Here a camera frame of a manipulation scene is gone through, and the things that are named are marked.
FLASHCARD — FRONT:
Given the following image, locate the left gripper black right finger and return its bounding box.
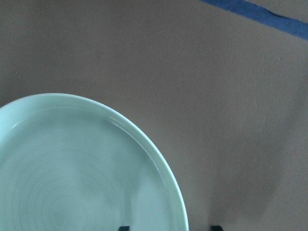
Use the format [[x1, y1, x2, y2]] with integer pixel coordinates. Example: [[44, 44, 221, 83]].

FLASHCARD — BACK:
[[210, 226, 222, 231]]

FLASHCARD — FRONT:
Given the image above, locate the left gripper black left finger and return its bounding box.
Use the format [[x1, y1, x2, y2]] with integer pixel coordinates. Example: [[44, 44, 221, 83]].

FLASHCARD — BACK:
[[119, 226, 129, 231]]

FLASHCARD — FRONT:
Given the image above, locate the light green ceramic plate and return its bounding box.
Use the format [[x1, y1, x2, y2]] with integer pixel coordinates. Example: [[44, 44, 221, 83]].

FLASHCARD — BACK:
[[0, 93, 189, 231]]

